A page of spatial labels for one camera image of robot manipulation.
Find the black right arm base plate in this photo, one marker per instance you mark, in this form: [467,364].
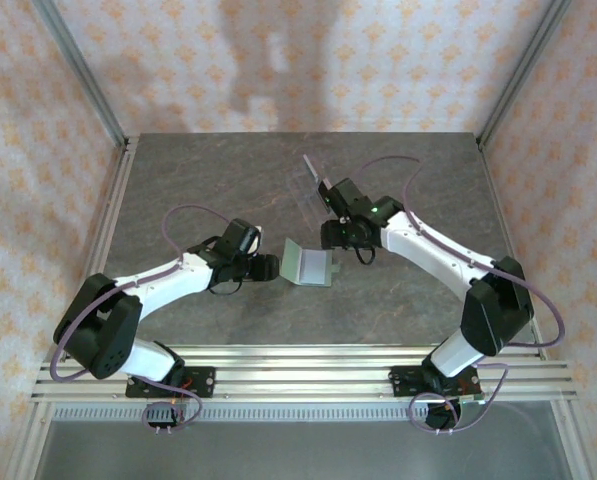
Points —
[403,382]

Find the aluminium table side rail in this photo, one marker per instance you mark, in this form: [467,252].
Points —
[110,225]
[515,235]

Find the green leather card holder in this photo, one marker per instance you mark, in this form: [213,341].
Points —
[313,267]

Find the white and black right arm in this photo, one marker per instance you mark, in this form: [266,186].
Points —
[428,250]

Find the aluminium mounting rail frame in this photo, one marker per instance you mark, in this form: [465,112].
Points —
[303,372]

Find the grey metal lower panel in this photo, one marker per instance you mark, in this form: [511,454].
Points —
[303,450]

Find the blue credit card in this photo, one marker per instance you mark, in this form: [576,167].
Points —
[323,192]

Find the small green circuit board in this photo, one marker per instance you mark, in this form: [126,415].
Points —
[470,405]

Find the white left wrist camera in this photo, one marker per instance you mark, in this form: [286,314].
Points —
[258,236]

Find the aluminium corner post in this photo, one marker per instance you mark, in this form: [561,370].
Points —
[523,65]
[78,65]

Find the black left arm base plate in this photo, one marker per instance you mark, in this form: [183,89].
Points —
[203,382]

